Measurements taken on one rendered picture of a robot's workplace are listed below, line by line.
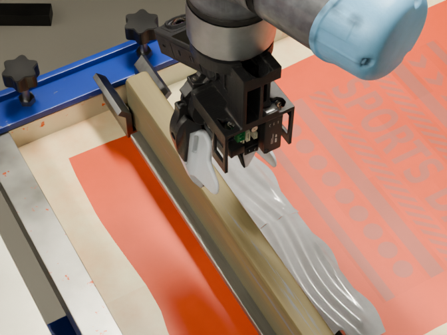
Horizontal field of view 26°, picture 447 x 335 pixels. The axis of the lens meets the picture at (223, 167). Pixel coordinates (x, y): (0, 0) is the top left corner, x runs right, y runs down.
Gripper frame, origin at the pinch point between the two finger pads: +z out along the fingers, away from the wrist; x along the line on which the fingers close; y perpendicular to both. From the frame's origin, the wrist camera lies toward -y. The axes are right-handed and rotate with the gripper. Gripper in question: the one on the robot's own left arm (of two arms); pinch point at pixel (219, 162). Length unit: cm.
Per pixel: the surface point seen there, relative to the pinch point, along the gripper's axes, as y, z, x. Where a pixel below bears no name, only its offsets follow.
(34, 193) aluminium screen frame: -15.3, 12.8, -15.7
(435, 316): 19.3, 16.1, 16.1
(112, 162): -17.4, 16.3, -5.1
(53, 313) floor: -57, 112, -10
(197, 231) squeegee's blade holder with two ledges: -1.0, 12.2, -2.2
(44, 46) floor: -134, 112, 22
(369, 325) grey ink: 16.8, 15.7, 9.1
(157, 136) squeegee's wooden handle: -12.1, 8.0, -1.2
